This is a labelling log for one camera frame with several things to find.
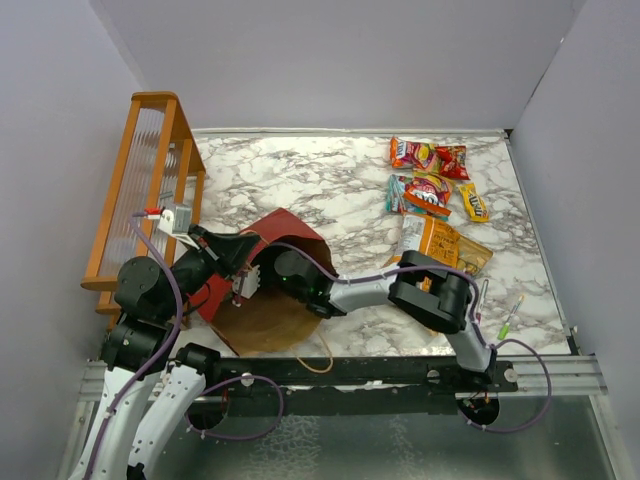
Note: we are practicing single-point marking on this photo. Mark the orange white snack packet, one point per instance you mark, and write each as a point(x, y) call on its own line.
point(431, 193)

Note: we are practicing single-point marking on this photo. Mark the colourful Fox's fruits bag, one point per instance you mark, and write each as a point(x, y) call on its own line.
point(411, 154)

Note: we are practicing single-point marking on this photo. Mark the pink marker pen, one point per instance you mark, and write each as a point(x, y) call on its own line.
point(482, 299)

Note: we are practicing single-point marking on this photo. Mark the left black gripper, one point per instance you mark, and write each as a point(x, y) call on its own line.
point(226, 252)

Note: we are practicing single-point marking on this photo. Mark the red snack packet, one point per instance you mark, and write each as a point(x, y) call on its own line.
point(453, 162)

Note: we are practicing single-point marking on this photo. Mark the gold crispy snack bag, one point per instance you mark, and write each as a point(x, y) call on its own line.
point(473, 257)

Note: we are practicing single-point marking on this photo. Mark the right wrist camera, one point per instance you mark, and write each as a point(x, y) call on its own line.
point(245, 285)

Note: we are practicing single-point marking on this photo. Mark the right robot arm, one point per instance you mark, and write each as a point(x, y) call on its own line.
point(439, 297)

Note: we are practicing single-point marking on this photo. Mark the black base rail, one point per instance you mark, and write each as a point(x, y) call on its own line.
point(261, 387)

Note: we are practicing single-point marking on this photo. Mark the red brown paper bag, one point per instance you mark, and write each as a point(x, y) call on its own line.
point(270, 321)

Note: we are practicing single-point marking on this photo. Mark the yellow M&M's bag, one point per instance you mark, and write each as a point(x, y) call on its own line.
point(474, 204)

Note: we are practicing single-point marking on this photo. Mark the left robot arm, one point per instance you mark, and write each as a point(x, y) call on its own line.
point(129, 431)

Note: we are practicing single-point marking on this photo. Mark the green Fox's candy bag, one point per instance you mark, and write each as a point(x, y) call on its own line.
point(396, 187)

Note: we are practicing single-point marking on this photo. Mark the green marker pen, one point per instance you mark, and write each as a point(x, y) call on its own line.
point(512, 314)

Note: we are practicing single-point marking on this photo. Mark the orange chips bag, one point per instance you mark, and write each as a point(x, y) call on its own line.
point(429, 236)

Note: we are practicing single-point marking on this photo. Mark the wooden rack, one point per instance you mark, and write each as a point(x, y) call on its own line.
point(158, 162)

